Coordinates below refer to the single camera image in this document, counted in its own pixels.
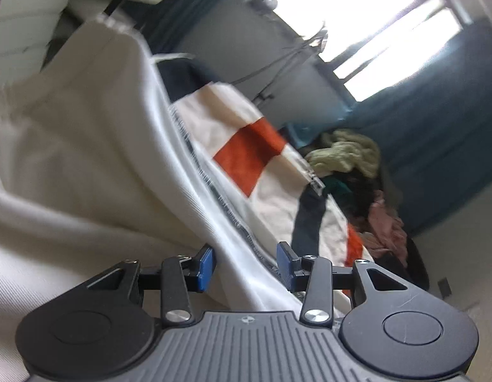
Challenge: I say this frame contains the white pants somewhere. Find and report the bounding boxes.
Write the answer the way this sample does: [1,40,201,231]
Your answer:
[0,16,342,382]

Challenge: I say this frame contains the blue stool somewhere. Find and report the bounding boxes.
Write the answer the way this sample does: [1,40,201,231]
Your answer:
[288,123,322,148]

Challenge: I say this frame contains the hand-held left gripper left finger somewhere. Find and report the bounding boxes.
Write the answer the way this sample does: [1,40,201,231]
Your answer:
[85,244,218,324]

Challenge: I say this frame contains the blue curtain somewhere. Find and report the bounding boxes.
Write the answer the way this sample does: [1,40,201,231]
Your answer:
[122,0,294,56]
[341,20,492,239]

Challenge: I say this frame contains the pink clothes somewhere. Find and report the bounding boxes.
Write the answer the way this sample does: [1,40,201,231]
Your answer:
[359,191,407,263]

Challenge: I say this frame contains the dark clothes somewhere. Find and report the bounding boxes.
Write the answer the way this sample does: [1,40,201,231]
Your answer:
[321,167,405,223]

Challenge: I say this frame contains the black armchair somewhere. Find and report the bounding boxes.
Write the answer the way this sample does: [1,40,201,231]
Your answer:
[373,235,431,291]

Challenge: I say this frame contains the striped blanket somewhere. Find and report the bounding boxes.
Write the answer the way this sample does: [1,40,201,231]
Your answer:
[156,58,409,307]

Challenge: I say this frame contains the garment steamer stand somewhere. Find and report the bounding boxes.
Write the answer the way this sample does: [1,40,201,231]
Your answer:
[234,20,330,102]

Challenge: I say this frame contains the green knitted blanket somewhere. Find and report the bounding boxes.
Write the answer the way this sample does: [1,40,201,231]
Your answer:
[307,129,382,178]

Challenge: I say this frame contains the window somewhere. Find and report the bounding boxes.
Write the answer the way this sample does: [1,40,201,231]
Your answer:
[246,0,475,104]

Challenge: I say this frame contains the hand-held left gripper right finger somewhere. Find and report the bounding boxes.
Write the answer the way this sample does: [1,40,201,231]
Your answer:
[276,241,413,324]

